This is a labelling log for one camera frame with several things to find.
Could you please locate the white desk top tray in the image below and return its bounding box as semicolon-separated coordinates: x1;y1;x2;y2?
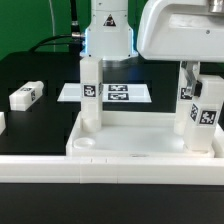
66;111;214;158

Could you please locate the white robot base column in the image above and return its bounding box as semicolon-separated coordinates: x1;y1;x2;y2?
80;0;138;61

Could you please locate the white block at left edge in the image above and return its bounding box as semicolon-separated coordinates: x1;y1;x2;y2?
0;112;6;135

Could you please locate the white front fence bar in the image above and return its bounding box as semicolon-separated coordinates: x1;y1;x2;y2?
0;156;224;185

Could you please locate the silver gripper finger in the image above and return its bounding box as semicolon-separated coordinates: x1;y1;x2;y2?
181;61;202;97

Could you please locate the white thin cable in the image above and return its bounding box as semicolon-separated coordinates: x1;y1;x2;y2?
48;0;57;53

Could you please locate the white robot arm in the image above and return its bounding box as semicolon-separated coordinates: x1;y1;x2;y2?
137;0;224;96

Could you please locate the white marker base plate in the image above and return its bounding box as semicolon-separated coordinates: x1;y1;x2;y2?
57;83;152;103

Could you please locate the black cable on base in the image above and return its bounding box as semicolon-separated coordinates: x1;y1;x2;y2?
28;0;84;53

